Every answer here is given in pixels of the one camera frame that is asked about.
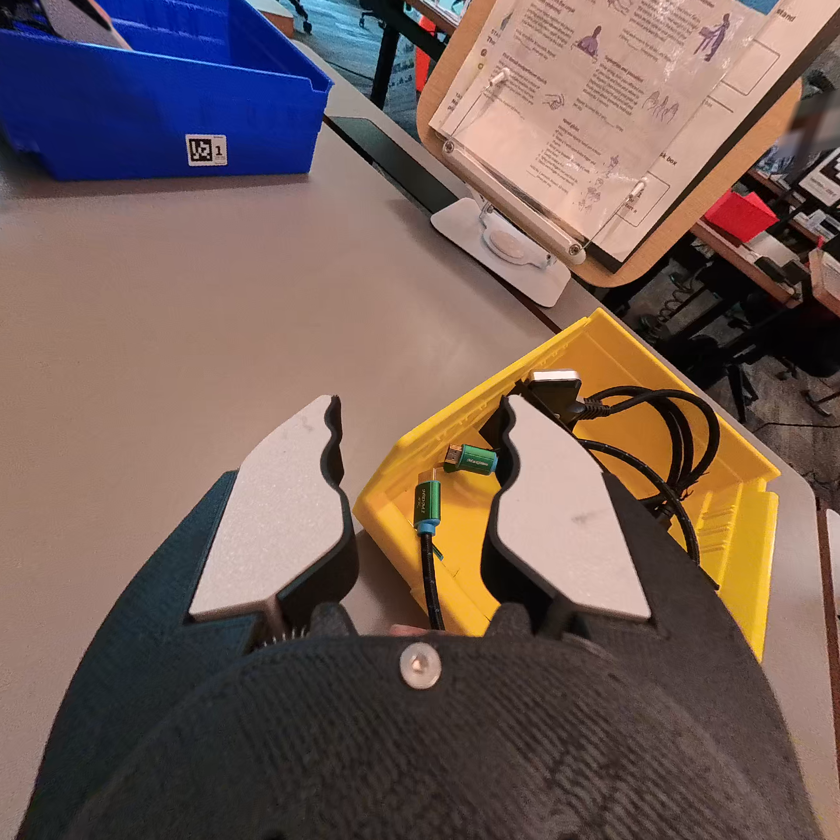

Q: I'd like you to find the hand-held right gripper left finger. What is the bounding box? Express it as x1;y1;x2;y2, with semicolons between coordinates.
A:
189;394;361;626

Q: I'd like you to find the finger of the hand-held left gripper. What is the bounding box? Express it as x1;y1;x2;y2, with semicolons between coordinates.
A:
38;0;133;52

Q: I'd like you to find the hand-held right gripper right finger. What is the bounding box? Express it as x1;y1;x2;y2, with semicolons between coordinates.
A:
481;395;652;635

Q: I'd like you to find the blue plastic bin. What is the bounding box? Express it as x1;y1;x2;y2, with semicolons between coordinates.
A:
0;0;336;183

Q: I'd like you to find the yellow plastic bin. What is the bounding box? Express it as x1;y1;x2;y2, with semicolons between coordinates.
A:
353;307;783;664

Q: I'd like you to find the red plastic bin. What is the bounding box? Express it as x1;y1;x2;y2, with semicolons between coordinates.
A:
707;189;780;245

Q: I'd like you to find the printed instruction sheet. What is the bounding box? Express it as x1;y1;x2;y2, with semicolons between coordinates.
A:
430;0;821;260

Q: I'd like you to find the small framed marker sign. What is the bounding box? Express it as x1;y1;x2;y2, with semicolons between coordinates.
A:
796;147;840;206

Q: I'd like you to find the coiled black cord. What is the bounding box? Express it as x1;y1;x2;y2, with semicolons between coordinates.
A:
640;274;691;343

